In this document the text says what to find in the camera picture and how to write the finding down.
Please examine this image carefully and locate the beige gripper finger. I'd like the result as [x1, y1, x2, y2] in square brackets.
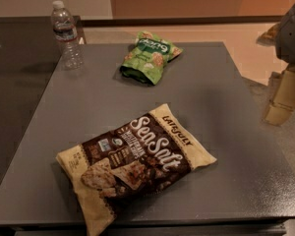
[264, 64, 295, 126]

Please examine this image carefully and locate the brown sea salt chip bag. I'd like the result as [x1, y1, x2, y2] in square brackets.
[56, 104, 216, 236]

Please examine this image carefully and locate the green chip bag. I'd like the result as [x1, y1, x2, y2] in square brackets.
[120, 30, 183, 86]

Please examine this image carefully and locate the clear plastic water bottle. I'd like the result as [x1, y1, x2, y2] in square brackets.
[51, 0, 83, 70]

